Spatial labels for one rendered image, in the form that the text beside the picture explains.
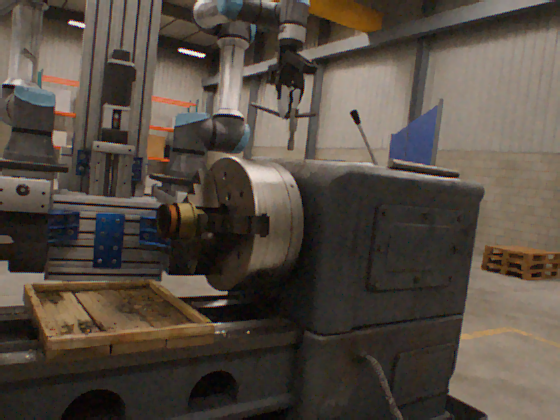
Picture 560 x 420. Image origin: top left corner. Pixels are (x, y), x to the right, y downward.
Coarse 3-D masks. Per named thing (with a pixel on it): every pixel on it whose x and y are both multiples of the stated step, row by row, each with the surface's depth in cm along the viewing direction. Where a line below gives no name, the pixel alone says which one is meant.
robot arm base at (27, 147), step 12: (12, 132) 138; (24, 132) 137; (36, 132) 138; (48, 132) 141; (12, 144) 137; (24, 144) 136; (36, 144) 138; (48, 144) 141; (12, 156) 135; (24, 156) 136; (36, 156) 137; (48, 156) 140
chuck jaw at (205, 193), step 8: (200, 176) 110; (208, 176) 111; (200, 184) 109; (208, 184) 110; (192, 192) 108; (200, 192) 107; (208, 192) 109; (216, 192) 110; (184, 200) 106; (192, 200) 105; (200, 200) 106; (208, 200) 107; (216, 200) 109; (200, 208) 106; (208, 208) 107; (216, 208) 108; (224, 208) 110
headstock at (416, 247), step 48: (336, 192) 100; (384, 192) 109; (432, 192) 118; (480, 192) 130; (336, 240) 101; (384, 240) 111; (432, 240) 121; (288, 288) 111; (336, 288) 102; (384, 288) 113; (432, 288) 125
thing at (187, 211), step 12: (168, 204) 100; (180, 204) 101; (192, 204) 102; (156, 216) 103; (168, 216) 97; (180, 216) 99; (192, 216) 100; (156, 228) 102; (168, 228) 97; (180, 228) 98; (192, 228) 100; (180, 240) 102
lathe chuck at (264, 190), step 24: (216, 168) 112; (240, 168) 102; (264, 168) 104; (240, 192) 102; (264, 192) 99; (288, 216) 100; (240, 240) 100; (264, 240) 97; (288, 240) 101; (216, 264) 109; (240, 264) 100; (264, 264) 100; (216, 288) 108; (240, 288) 104
